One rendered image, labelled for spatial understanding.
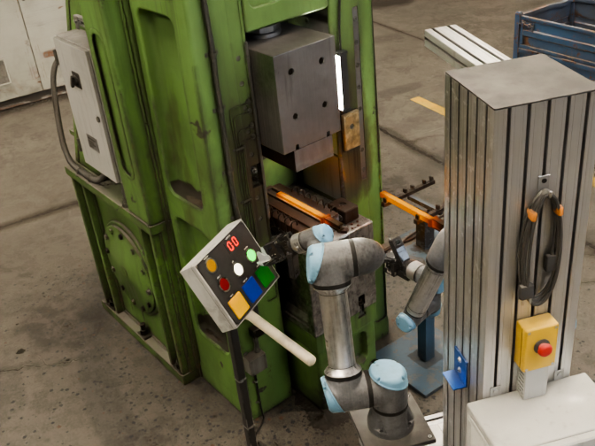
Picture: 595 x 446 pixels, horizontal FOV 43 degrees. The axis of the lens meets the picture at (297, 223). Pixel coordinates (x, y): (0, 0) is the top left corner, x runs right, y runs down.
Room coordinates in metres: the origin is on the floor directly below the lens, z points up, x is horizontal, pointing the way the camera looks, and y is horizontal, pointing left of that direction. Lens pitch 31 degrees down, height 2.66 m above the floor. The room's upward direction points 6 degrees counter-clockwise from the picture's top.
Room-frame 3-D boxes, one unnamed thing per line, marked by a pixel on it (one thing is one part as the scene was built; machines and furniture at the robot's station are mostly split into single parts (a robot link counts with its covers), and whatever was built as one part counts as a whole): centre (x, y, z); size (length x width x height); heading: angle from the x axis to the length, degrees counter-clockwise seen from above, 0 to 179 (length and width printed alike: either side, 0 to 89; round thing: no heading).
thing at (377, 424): (1.77, -0.23, 0.87); 0.15 x 0.15 x 0.10
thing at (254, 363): (2.66, 0.26, 0.36); 0.09 x 0.07 x 0.12; 126
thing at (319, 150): (2.95, 0.02, 1.32); 0.42 x 0.20 x 0.10; 36
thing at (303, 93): (2.97, -0.01, 1.56); 0.42 x 0.39 x 0.40; 36
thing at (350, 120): (3.07, -0.28, 1.27); 0.09 x 0.02 x 0.17; 126
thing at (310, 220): (2.95, 0.02, 0.96); 0.42 x 0.20 x 0.09; 36
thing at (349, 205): (2.93, -0.21, 0.95); 0.12 x 0.08 x 0.06; 36
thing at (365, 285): (2.99, -0.02, 0.69); 0.56 x 0.38 x 0.45; 36
